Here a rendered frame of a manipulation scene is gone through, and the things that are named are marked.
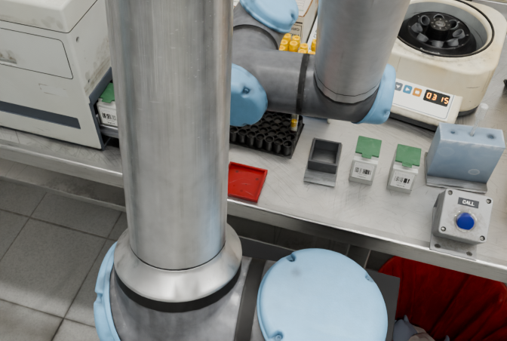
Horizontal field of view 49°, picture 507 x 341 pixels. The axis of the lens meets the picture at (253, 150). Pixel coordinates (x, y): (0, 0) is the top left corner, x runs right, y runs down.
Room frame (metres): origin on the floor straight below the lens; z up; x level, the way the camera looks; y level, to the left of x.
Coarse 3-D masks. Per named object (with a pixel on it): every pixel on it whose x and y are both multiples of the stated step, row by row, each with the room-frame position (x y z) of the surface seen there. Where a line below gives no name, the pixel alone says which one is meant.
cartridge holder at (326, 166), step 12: (312, 144) 0.64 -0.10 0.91; (324, 144) 0.65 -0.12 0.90; (336, 144) 0.65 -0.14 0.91; (312, 156) 0.63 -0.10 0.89; (324, 156) 0.63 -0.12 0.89; (336, 156) 0.62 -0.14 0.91; (312, 168) 0.60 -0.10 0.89; (324, 168) 0.60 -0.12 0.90; (336, 168) 0.61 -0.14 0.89; (312, 180) 0.59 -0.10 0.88; (324, 180) 0.58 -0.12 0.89
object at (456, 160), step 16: (448, 128) 0.62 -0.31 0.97; (464, 128) 0.63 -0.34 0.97; (480, 128) 0.63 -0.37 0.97; (432, 144) 0.63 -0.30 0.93; (448, 144) 0.60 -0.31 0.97; (464, 144) 0.59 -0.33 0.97; (480, 144) 0.59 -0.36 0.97; (496, 144) 0.59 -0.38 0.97; (432, 160) 0.60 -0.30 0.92; (448, 160) 0.60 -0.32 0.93; (464, 160) 0.59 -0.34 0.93; (480, 160) 0.59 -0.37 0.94; (496, 160) 0.59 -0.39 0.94; (432, 176) 0.60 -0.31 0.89; (448, 176) 0.59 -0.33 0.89; (464, 176) 0.59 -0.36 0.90; (480, 176) 0.59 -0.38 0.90
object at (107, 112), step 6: (102, 102) 0.67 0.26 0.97; (114, 102) 0.67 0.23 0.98; (102, 108) 0.67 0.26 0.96; (108, 108) 0.66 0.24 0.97; (114, 108) 0.66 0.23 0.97; (102, 114) 0.67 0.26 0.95; (108, 114) 0.66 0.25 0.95; (114, 114) 0.66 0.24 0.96; (102, 120) 0.67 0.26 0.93; (108, 120) 0.66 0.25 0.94; (114, 120) 0.66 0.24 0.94; (114, 126) 0.66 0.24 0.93
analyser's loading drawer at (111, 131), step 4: (96, 104) 0.73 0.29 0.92; (96, 108) 0.72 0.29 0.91; (96, 112) 0.71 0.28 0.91; (96, 116) 0.66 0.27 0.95; (100, 124) 0.66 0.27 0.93; (100, 128) 0.66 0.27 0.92; (104, 128) 0.66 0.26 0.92; (108, 128) 0.66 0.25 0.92; (112, 128) 0.66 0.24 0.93; (116, 128) 0.66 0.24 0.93; (100, 132) 0.66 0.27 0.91; (104, 132) 0.66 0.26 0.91; (108, 132) 0.66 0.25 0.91; (112, 132) 0.66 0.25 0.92; (116, 132) 0.66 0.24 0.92; (112, 136) 0.65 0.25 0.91; (116, 136) 0.65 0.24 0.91
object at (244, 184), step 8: (232, 168) 0.61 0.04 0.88; (240, 168) 0.61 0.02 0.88; (248, 168) 0.61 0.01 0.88; (256, 168) 0.61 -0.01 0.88; (232, 176) 0.60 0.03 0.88; (240, 176) 0.60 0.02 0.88; (248, 176) 0.60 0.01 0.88; (256, 176) 0.60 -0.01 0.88; (264, 176) 0.59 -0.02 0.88; (232, 184) 0.58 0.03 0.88; (240, 184) 0.58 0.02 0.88; (248, 184) 0.58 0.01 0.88; (256, 184) 0.58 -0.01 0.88; (232, 192) 0.56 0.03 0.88; (240, 192) 0.56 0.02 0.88; (248, 192) 0.56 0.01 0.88; (256, 192) 0.56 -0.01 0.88; (248, 200) 0.55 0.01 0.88; (256, 200) 0.54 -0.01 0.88
